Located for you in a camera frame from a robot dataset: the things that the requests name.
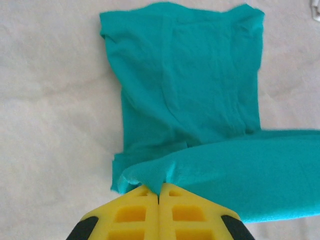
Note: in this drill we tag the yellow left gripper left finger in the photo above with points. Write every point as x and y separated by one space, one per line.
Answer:
140 225

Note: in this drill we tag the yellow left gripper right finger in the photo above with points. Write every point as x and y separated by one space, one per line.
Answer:
180 225

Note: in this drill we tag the teal t-shirt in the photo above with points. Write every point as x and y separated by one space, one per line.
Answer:
187 87

